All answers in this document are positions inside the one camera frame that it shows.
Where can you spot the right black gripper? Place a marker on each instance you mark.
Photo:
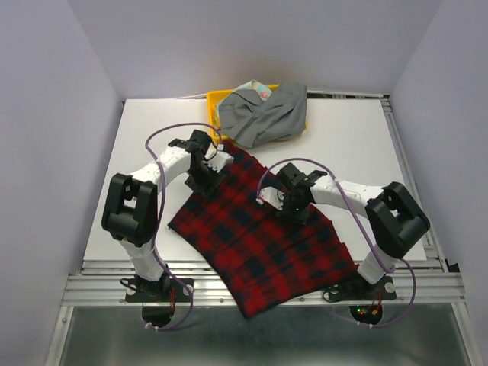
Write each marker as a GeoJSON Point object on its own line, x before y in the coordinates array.
{"type": "Point", "coordinates": [295, 219]}

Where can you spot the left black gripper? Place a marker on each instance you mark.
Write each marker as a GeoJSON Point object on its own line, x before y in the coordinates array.
{"type": "Point", "coordinates": [207, 188]}

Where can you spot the red black plaid skirt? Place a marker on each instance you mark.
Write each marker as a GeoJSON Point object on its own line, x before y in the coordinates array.
{"type": "Point", "coordinates": [263, 260]}

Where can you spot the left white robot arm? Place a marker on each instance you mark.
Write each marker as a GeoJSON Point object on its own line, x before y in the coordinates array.
{"type": "Point", "coordinates": [135, 202]}

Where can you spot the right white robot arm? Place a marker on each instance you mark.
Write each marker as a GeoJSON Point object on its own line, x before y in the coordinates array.
{"type": "Point", "coordinates": [396, 220]}

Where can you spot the grey skirt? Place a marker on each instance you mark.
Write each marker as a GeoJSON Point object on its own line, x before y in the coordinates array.
{"type": "Point", "coordinates": [267, 114]}

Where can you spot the yellow plastic bin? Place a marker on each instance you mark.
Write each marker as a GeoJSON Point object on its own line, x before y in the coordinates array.
{"type": "Point", "coordinates": [213, 110]}

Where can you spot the pastel patterned cloth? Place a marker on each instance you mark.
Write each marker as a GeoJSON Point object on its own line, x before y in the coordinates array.
{"type": "Point", "coordinates": [264, 91]}

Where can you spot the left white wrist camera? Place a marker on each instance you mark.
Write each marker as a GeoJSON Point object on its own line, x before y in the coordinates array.
{"type": "Point", "coordinates": [219, 160]}

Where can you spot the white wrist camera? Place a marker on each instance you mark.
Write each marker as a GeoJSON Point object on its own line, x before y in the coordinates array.
{"type": "Point", "coordinates": [272, 197]}
{"type": "Point", "coordinates": [219, 160]}

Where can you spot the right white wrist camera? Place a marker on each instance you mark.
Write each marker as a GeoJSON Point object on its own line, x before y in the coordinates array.
{"type": "Point", "coordinates": [272, 197]}

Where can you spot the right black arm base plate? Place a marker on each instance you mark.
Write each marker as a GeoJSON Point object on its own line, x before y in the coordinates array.
{"type": "Point", "coordinates": [356, 288]}

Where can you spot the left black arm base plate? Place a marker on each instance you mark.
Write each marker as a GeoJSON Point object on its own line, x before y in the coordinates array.
{"type": "Point", "coordinates": [165, 290]}

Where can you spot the aluminium frame rail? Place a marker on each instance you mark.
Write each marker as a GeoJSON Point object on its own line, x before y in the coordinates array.
{"type": "Point", "coordinates": [427, 324]}

